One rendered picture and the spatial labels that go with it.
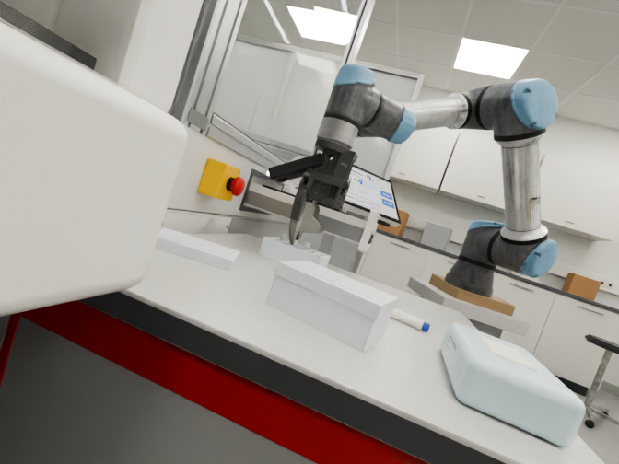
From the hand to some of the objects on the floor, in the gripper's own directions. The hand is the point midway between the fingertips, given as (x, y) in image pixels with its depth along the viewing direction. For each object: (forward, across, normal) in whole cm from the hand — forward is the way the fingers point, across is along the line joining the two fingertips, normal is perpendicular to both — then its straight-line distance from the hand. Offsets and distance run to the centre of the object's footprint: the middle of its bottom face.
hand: (292, 237), depth 71 cm
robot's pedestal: (+81, +59, -45) cm, 110 cm away
